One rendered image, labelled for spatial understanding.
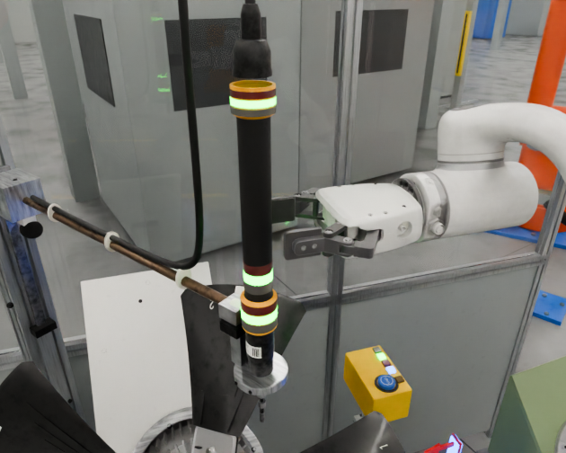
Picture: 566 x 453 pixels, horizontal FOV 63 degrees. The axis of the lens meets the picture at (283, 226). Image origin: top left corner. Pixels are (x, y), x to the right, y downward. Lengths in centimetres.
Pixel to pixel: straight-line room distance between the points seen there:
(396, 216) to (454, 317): 140
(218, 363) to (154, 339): 25
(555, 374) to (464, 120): 75
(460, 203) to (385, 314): 116
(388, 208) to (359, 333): 120
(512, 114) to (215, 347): 55
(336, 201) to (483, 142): 18
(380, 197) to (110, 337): 66
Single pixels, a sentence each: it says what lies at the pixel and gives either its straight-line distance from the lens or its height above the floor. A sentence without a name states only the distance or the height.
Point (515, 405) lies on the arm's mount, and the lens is 115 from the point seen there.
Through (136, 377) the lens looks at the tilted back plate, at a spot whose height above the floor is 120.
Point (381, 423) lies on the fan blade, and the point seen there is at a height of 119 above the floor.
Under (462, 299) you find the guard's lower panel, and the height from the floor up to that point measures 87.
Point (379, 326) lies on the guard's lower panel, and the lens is 172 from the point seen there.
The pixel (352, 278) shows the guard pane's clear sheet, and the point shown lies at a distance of 155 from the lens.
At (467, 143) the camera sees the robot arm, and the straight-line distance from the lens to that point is 58.
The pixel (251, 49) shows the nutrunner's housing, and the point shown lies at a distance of 43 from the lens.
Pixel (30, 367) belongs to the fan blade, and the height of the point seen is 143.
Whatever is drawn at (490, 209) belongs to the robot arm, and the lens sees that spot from 59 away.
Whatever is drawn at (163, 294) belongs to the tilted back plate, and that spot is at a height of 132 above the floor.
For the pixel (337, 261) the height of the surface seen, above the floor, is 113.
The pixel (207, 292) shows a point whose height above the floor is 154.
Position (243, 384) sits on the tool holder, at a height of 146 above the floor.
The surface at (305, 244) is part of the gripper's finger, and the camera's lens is 47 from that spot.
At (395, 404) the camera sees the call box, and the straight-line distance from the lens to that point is 117.
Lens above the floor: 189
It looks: 27 degrees down
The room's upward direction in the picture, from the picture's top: straight up
